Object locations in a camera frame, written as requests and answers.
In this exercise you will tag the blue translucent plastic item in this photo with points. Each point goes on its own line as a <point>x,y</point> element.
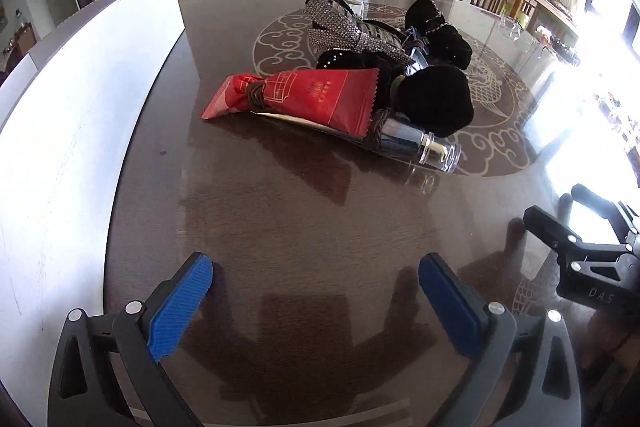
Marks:
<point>416,54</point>

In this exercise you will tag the silver rhinestone hair clip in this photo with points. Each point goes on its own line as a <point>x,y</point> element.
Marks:
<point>332,14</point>

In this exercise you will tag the clear acrylic holder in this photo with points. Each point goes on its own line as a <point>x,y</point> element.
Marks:
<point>512,27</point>

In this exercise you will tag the black fuzzy scrunchie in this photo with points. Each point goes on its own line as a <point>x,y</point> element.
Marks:
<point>440,99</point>

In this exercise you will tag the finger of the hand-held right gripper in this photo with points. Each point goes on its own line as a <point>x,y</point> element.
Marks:
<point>600,202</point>
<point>555,232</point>

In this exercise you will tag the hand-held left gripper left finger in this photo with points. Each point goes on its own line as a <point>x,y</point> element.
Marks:
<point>180,302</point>

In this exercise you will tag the red foil packet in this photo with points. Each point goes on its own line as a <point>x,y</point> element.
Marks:
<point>320,97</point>

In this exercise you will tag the clear glass bottle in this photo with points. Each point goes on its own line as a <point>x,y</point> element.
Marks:
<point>412,141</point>

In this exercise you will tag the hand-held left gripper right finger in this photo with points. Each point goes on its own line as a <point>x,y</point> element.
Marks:
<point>450,302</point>

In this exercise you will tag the dark wooden patterned desktop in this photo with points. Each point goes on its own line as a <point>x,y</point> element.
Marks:
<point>300,232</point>

